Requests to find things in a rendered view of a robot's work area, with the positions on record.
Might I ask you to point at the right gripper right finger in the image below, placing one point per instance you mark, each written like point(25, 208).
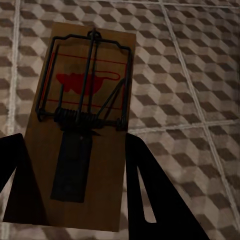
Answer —
point(174, 219)

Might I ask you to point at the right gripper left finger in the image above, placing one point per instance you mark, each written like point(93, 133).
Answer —
point(10, 149)

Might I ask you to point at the mousetrap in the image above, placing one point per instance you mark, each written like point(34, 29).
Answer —
point(72, 161)

